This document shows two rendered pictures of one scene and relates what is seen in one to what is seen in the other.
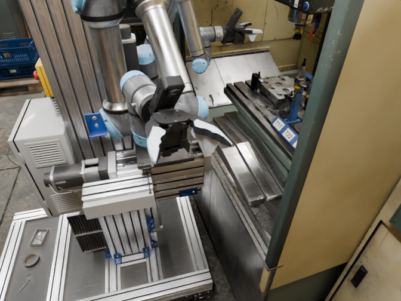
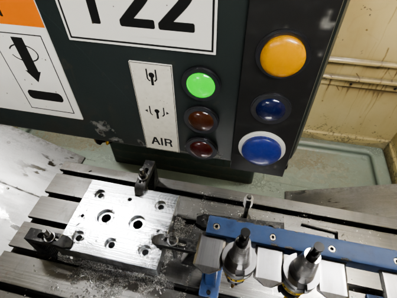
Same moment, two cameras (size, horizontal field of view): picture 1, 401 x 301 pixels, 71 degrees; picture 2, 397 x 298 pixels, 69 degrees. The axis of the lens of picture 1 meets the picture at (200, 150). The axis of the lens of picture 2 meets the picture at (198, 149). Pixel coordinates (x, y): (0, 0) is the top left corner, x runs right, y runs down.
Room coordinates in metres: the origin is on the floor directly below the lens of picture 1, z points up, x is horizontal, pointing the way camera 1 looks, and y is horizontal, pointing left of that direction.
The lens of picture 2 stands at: (1.40, -0.34, 1.75)
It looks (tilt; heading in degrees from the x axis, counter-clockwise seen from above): 48 degrees down; 301
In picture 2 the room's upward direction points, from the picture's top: 1 degrees counter-clockwise
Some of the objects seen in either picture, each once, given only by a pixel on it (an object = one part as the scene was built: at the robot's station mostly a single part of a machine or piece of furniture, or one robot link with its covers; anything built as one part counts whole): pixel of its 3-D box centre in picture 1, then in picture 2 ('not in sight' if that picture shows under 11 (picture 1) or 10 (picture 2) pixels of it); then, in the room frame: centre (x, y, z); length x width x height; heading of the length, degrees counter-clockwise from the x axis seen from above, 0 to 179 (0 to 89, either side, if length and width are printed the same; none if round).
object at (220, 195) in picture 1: (197, 171); not in sight; (1.58, 0.02, 0.40); 2.08 x 0.07 x 0.80; 18
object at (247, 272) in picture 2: (300, 79); (238, 260); (1.45, -0.54, 1.21); 0.06 x 0.06 x 0.03
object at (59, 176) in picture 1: (82, 174); not in sight; (0.85, 0.49, 1.07); 0.28 x 0.13 x 0.09; 104
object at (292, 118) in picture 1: (296, 100); (212, 259); (1.52, -0.58, 1.05); 0.10 x 0.05 x 0.30; 108
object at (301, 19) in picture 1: (303, 9); not in sight; (1.78, -0.59, 1.49); 0.16 x 0.16 x 0.12
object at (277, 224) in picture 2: not in sight; (238, 229); (1.51, -0.74, 0.93); 0.26 x 0.05 x 0.06; 23
